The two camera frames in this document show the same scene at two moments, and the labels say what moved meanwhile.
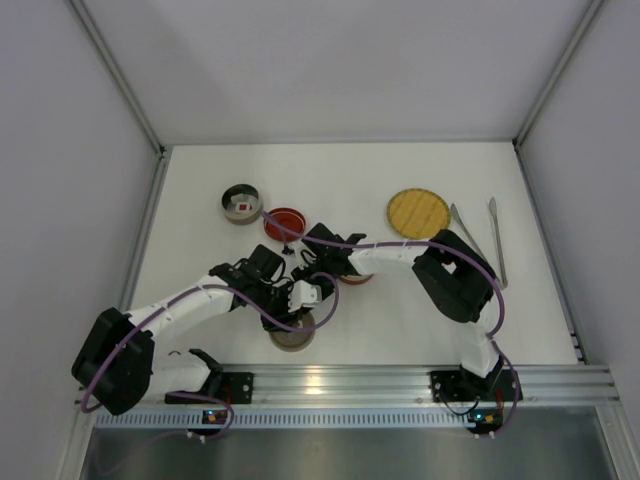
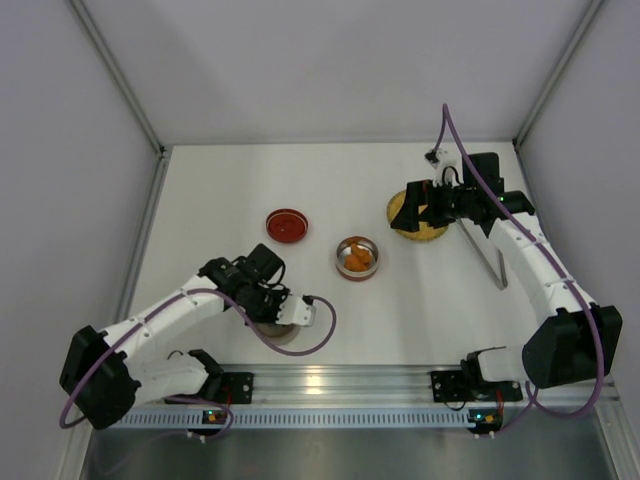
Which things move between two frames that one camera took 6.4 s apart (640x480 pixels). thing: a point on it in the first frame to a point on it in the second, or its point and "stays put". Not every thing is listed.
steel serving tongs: [502, 279] stays put
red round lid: [289, 217] stays put
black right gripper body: [310, 245] to [430, 206]
